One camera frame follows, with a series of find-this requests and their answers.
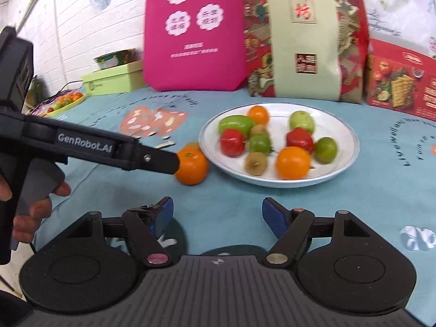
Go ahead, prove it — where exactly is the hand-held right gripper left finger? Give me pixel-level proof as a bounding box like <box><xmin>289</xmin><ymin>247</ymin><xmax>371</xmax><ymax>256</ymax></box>
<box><xmin>44</xmin><ymin>196</ymin><xmax>174</xmax><ymax>268</ymax></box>

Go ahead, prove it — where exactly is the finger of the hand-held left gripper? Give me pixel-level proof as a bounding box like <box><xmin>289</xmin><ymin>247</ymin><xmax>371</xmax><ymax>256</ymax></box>
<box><xmin>113</xmin><ymin>140</ymin><xmax>181</xmax><ymax>175</ymax></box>

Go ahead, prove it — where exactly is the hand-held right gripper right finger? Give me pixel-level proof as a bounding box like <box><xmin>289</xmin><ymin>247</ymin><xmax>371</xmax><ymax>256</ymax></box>
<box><xmin>262</xmin><ymin>197</ymin><xmax>387</xmax><ymax>267</ymax></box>

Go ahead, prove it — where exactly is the small green tomato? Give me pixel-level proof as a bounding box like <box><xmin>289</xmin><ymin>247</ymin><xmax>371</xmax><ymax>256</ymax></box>
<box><xmin>248</xmin><ymin>134</ymin><xmax>274</xmax><ymax>155</ymax></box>
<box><xmin>313</xmin><ymin>137</ymin><xmax>338</xmax><ymax>164</ymax></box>

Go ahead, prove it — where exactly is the small red apple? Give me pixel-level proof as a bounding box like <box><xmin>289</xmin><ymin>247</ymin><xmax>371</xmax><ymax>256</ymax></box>
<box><xmin>220</xmin><ymin>129</ymin><xmax>246</xmax><ymax>156</ymax></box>
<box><xmin>285</xmin><ymin>128</ymin><xmax>314</xmax><ymax>154</ymax></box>

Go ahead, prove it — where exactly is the green mango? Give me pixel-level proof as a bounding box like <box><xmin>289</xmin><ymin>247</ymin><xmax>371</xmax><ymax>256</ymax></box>
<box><xmin>218</xmin><ymin>116</ymin><xmax>257</xmax><ymax>136</ymax></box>

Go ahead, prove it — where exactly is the large green jujube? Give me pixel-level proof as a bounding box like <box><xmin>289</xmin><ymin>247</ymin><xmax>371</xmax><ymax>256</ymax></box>
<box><xmin>289</xmin><ymin>111</ymin><xmax>316</xmax><ymax>135</ymax></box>

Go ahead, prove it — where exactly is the white plate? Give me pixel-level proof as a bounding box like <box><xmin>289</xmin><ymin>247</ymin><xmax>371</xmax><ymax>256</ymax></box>
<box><xmin>198</xmin><ymin>104</ymin><xmax>360</xmax><ymax>189</ymax></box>

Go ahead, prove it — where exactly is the person's left hand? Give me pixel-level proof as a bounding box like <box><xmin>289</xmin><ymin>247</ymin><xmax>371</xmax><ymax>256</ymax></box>
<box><xmin>0</xmin><ymin>176</ymin><xmax>72</xmax><ymax>244</ymax></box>

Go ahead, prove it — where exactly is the pink floral cloth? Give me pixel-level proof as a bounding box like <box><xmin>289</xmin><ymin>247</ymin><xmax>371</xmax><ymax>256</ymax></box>
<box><xmin>30</xmin><ymin>104</ymin><xmax>52</xmax><ymax>117</ymax></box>

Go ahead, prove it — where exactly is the pile of small toy produce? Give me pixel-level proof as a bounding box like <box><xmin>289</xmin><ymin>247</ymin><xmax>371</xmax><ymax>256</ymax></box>
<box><xmin>48</xmin><ymin>93</ymin><xmax>83</xmax><ymax>112</ymax></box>

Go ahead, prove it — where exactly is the yellow-green tray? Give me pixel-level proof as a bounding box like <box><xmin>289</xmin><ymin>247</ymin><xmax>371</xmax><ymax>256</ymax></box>
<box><xmin>45</xmin><ymin>92</ymin><xmax>86</xmax><ymax>115</ymax></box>

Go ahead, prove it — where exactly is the teal printed tablecloth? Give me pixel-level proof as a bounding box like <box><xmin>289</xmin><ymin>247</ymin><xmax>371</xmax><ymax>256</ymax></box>
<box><xmin>34</xmin><ymin>87</ymin><xmax>436</xmax><ymax>324</ymax></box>

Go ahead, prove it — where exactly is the light green box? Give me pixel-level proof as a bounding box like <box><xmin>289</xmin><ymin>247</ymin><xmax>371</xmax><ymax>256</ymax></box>
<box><xmin>81</xmin><ymin>60</ymin><xmax>144</xmax><ymax>96</ymax></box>

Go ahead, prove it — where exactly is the pink tote bag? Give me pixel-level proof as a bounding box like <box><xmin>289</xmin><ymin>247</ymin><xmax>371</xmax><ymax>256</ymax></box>
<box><xmin>142</xmin><ymin>0</ymin><xmax>249</xmax><ymax>92</ymax></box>

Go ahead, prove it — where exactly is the green paper bowl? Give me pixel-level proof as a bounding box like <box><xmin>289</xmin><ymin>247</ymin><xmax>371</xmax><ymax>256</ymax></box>
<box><xmin>93</xmin><ymin>48</ymin><xmax>137</xmax><ymax>71</ymax></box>

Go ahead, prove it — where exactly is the red and beige gift bag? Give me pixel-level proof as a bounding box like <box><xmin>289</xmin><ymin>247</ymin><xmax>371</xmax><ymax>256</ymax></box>
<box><xmin>238</xmin><ymin>0</ymin><xmax>370</xmax><ymax>104</ymax></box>

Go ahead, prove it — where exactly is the red cracker box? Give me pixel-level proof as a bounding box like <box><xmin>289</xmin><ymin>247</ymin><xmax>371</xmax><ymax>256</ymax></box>
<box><xmin>363</xmin><ymin>38</ymin><xmax>436</xmax><ymax>122</ymax></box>

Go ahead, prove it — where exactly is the white floral plastic bag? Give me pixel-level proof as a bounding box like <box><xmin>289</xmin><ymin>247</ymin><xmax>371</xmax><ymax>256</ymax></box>
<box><xmin>356</xmin><ymin>0</ymin><xmax>436</xmax><ymax>58</ymax></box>

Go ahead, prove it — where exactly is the black cable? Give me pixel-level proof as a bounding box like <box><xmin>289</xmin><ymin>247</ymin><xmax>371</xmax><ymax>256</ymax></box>
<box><xmin>34</xmin><ymin>81</ymin><xmax>84</xmax><ymax>110</ymax></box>

